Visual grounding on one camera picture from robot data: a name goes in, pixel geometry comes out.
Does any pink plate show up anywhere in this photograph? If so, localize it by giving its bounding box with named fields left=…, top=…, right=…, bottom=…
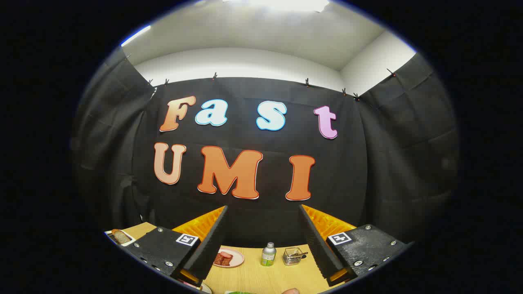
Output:
left=212, top=247, right=245, bottom=268

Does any small wire basket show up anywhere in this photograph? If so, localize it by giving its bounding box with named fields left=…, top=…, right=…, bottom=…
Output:
left=282, top=247, right=308, bottom=266

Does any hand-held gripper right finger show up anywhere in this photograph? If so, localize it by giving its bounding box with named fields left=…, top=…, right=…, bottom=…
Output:
left=298, top=204, right=411, bottom=287

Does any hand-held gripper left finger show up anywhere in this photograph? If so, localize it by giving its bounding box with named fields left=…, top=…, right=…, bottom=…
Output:
left=123, top=205, right=228, bottom=288

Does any silver bottle with green label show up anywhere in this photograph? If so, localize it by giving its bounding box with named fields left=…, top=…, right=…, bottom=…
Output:
left=261, top=242, right=277, bottom=267

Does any white toaster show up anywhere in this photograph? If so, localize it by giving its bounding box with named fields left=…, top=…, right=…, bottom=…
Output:
left=104, top=229, right=136, bottom=247

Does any row of black clips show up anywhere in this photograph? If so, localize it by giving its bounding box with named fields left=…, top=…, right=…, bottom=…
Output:
left=125, top=52, right=397, bottom=102

